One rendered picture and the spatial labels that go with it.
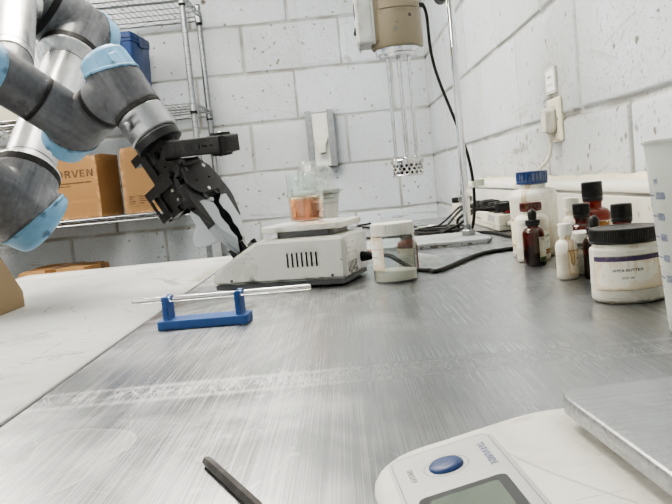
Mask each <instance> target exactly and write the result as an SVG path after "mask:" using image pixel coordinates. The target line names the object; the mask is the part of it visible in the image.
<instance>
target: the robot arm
mask: <svg viewBox="0 0 672 504"><path fill-rule="evenodd" d="M120 39H121V35H120V30H119V27H118V26H117V25H116V23H114V22H113V21H112V20H111V19H109V17H108V16H107V15H106V14H105V13H104V12H102V11H99V10H98V9H96V8H95V7H94V6H92V5H91V4H90V3H88V2H87V1H86V0H0V106H2V107H4V108H5V109H7V110H9V111H10V112H12V113H14V114H16V115H17V116H19V117H18V119H17V122H16V124H15V127H14V129H13V132H12V134H11V137H10V139H9V142H8V144H7V147H6V149H5V150H2V151H0V242H1V244H3V245H8V246H10V247H13V248H15V249H17V250H20V251H31V250H33V249H35V248H36V247H38V246H39V245H40V244H42V243H43V242H44V241H45V240H46V239H47V238H48V237H49V236H50V234H51V233H52V232H53V231H54V230H55V228H56V227H57V225H58V224H59V222H60V221H61V219H62V218H63V216H64V214H65V212H66V209H67V207H68V199H67V198H66V197H65V196H64V194H62V193H61V194H60V193H58V190H59V187H60V184H61V175H60V173H59V171H58V170H57V169H56V167H57V164H58V161H59V160H61V161H63V162H67V163H75V162H78V161H80V160H82V159H83V158H84V157H85V156H86V155H87V154H89V153H90V152H92V151H93V150H95V149H96V148H97V147H98V146H99V144H100V143H101V142H102V141H103V140H104V139H105V138H106V137H107V136H108V135H109V134H110V133H111V132H112V131H113V130H114V129H115V128H116V127H117V126H118V128H119V129H120V130H121V132H122V133H123V135H124V136H125V138H126V139H127V141H128V142H129V144H130V145H131V147H132V148H133V149H134V150H136V152H137V155H136V156H135V157H134V158H133V159H132V160H131V163H132V164H133V166H134V167H135V169H137V168H141V167H143V168H144V170H145V171H146V173H147V174H148V176H149V177H150V179H151V180H152V182H153V183H154V185H155V186H154V187H153V188H152V189H151V190H150V191H149V192H148V193H147V194H146V195H145V197H146V199H147V200H148V202H149V203H150V205H151V206H152V208H153V209H154V211H155V212H156V214H157V215H158V217H159V218H160V220H161V221H162V223H163V224H165V223H166V222H167V221H169V222H170V223H171V222H174V221H177V220H178V219H179V218H180V217H181V216H182V215H185V214H188V213H190V214H191V217H192V219H193V221H194V222H195V224H196V231H195V234H194V237H193V241H194V243H195V245H196V246H197V247H199V248H204V247H207V246H209V245H212V244H214V243H217V242H219V241H220V242H221V243H222V244H223V245H225V246H226V247H227V248H228V249H230V250H231V251H233V252H234V253H236V254H238V253H240V252H241V250H240V245H239V242H240V241H241V240H244V242H245V235H244V229H243V224H242V220H241V217H240V211H239V208H238V206H237V203H236V201H235V198H234V196H233V194H232V192H231V191H230V189H229V188H228V187H227V185H226V184H225V183H224V182H223V181H222V179H221V178H220V176H219V175H217V173H216V172H215V171H214V170H213V169H212V168H211V166H210V165H209V164H207V163H205V162H204V161H203V160H202V159H201V160H200V158H199V157H198V155H208V154H209V155H210V154H213V156H220V157H224V156H226V155H230V154H233V153H232V152H234V151H238V150H240V146H239V139H238V133H235V134H233V133H232V134H230V131H228V132H223V131H217V132H216V133H211V134H210V136H207V137H199V138H190V139H181V140H179V139H180V137H181V135H182V133H181V131H180V130H179V128H178V127H177V126H176V121H175V120H174V118H173V117H172V115H171V114H170V112H169V111H168V109H167V108H166V106H165V105H164V103H163V102H162V101H161V100H160V98H159V97H158V95H157V94H156V92H155V91H154V89H153V88H152V86H151V85H150V83H149V82H148V80H147V79H146V77H145V76H144V74H143V73H142V71H141V70H140V67H139V65H138V64H137V63H135V62H134V60H133V59H132V58H131V56H130V55H129V54H128V52H127V51H126V50H125V48H124V47H122V46H121V45H120ZM36 40H37V41H39V42H38V44H37V48H36V53H37V57H38V60H39V61H40V64H39V67H38V68H36V67H34V63H35V43H36ZM86 81H87V83H86ZM85 83H86V84H85ZM187 156H196V157H189V158H180V157H187ZM210 197H213V198H214V200H212V201H208V199H209V198H210ZM154 200H155V202H156V203H157V205H158V206H159V208H160V209H161V211H162V212H163V215H161V214H160V212H159V211H158V209H157V208H156V206H155V205H154V203H153V201H154ZM245 243H246V242H245Z"/></svg>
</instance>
